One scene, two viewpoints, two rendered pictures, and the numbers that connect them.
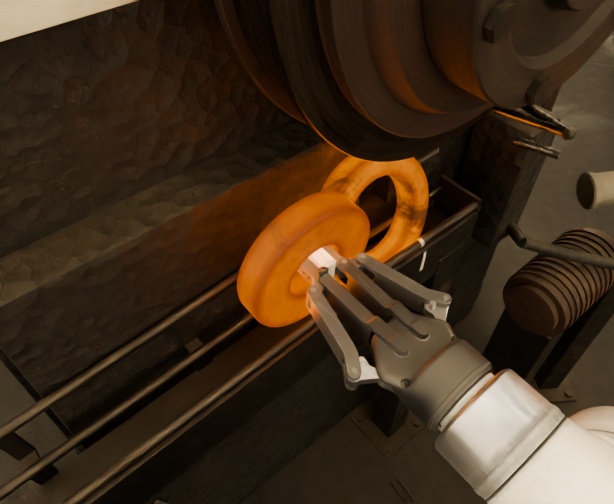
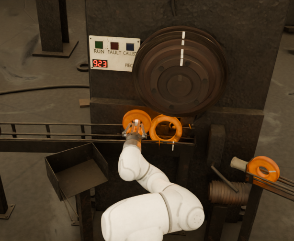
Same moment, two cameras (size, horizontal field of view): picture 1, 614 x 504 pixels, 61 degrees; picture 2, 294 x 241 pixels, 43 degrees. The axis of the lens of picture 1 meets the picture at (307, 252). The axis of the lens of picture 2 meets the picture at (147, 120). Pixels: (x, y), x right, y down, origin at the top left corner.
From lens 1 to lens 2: 1.61 m
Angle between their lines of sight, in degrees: 35
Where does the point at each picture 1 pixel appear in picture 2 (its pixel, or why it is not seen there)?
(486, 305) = not seen: hidden behind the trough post
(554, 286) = (215, 185)
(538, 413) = (134, 144)
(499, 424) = (128, 142)
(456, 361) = (133, 136)
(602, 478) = (130, 150)
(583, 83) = not seen: outside the picture
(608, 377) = not seen: outside the picture
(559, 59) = (178, 104)
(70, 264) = (104, 102)
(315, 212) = (137, 111)
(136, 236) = (115, 104)
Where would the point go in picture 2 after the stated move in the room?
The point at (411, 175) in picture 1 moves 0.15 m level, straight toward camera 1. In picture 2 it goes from (176, 125) to (153, 133)
